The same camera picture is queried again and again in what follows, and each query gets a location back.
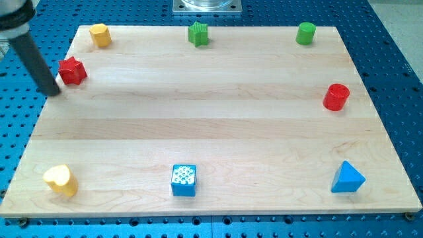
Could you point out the yellow heart block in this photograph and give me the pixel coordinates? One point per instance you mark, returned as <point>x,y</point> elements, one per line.
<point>61,180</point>

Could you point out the blue cube block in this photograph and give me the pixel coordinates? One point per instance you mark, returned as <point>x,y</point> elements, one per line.
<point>183,180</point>

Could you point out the left board screw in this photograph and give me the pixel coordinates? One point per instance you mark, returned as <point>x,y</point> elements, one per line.
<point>22,222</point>

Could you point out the green cylinder block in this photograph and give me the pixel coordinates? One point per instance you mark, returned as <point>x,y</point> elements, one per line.
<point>305,33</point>

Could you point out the yellow hexagon block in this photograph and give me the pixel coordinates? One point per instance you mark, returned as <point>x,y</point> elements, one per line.
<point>100,35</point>

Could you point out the black pusher stick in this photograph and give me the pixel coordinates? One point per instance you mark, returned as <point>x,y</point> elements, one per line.
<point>30,56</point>

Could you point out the green star block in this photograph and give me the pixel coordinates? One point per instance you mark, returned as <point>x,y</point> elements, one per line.
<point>198,34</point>

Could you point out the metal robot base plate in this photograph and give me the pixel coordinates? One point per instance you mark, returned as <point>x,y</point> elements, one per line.
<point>207,6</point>

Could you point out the board screw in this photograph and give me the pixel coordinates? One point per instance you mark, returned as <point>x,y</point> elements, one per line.
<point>409,216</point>
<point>22,222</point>

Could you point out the right board screw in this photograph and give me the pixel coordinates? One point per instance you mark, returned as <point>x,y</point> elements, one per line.
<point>409,216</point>

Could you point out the red cylinder block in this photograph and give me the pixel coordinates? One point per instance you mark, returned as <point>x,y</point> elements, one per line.
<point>336,97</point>

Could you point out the blue triangle block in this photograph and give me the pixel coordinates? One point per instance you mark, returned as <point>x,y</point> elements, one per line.
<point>347,179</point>

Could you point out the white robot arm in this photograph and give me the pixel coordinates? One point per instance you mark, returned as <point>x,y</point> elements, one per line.
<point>15,17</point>

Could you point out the red star block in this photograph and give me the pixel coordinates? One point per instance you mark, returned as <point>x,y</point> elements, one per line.
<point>72,71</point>

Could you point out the light wooden board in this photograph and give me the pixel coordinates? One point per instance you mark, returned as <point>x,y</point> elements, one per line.
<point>246,110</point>

